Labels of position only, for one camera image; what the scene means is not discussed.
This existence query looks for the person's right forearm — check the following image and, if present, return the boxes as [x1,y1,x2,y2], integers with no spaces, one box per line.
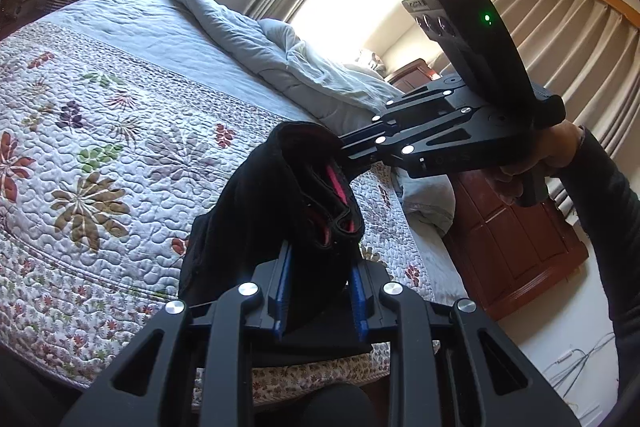
[555,127,640,408]

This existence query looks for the grey quilted bed sheet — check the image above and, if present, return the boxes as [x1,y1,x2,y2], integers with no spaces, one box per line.
[67,0,471,303]

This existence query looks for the person's right hand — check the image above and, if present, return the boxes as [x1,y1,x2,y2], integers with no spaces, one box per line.
[492,119,586,204]

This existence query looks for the white floor cables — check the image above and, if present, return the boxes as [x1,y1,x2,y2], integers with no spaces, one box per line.
[542,332,621,388]

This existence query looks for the beige curtain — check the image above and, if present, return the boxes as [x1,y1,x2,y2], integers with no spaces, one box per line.
[430,0,640,228]

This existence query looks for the black pants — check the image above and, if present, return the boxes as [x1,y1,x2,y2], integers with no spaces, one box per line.
[177,121,373,368]

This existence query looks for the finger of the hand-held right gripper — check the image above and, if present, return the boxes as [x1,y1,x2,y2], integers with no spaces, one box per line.
[370,76,466,128]
[337,106,485,168]

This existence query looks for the floral quilted bedspread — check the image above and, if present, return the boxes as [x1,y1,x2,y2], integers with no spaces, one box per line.
[0,19,471,390]

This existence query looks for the red wooden headboard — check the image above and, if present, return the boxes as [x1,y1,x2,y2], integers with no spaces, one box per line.
[385,57,591,323]

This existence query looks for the grey duvet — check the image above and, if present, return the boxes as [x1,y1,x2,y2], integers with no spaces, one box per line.
[145,0,456,238]

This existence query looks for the patterned bedside object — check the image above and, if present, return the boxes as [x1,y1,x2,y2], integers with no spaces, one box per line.
[356,49,387,75]

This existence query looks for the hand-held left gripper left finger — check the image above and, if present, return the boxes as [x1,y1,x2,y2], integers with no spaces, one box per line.
[60,241,296,427]

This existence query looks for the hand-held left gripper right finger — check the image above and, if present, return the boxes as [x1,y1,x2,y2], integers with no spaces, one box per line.
[347,257,566,427]

